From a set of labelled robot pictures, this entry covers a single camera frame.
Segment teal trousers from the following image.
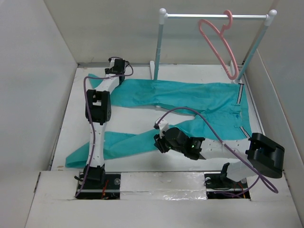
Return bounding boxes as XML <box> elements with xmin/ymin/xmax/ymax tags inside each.
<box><xmin>65</xmin><ymin>79</ymin><xmax>252</xmax><ymax>168</ymax></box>

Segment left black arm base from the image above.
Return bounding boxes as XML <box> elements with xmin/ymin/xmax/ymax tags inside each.
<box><xmin>76</xmin><ymin>173</ymin><xmax>121</xmax><ymax>200</ymax></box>

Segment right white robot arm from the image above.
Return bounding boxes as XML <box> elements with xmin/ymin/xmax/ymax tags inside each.
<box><xmin>154</xmin><ymin>127</ymin><xmax>285</xmax><ymax>187</ymax></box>

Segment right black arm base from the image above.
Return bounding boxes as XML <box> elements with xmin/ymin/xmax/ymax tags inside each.
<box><xmin>204</xmin><ymin>172</ymin><xmax>250</xmax><ymax>200</ymax></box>

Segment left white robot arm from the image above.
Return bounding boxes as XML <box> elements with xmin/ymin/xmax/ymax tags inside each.
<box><xmin>83</xmin><ymin>57</ymin><xmax>125</xmax><ymax>189</ymax></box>

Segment pink plastic hanger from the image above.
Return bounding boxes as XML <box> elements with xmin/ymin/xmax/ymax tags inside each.
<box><xmin>198</xmin><ymin>9</ymin><xmax>239</xmax><ymax>80</ymax></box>

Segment white metal clothes rack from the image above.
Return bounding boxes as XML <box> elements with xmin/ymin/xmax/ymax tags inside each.
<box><xmin>149</xmin><ymin>8</ymin><xmax>278</xmax><ymax>84</ymax></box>

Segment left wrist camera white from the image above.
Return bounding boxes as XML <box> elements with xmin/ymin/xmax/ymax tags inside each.
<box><xmin>109</xmin><ymin>57</ymin><xmax>116</xmax><ymax>68</ymax></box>

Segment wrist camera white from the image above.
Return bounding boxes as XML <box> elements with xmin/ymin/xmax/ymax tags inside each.
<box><xmin>154</xmin><ymin>118</ymin><xmax>169</xmax><ymax>138</ymax></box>
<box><xmin>109</xmin><ymin>57</ymin><xmax>116</xmax><ymax>68</ymax></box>

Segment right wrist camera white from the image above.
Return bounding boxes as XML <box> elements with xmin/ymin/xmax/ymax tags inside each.
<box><xmin>154</xmin><ymin>118</ymin><xmax>169</xmax><ymax>138</ymax></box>

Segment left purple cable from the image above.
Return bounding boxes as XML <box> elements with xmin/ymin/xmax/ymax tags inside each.
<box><xmin>75</xmin><ymin>56</ymin><xmax>133</xmax><ymax>198</ymax></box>

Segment purple cable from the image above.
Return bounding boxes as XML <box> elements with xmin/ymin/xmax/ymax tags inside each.
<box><xmin>75</xmin><ymin>56</ymin><xmax>133</xmax><ymax>198</ymax></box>
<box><xmin>154</xmin><ymin>106</ymin><xmax>278</xmax><ymax>194</ymax></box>

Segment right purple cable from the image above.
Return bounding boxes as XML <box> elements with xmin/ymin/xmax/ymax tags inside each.
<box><xmin>154</xmin><ymin>106</ymin><xmax>278</xmax><ymax>194</ymax></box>

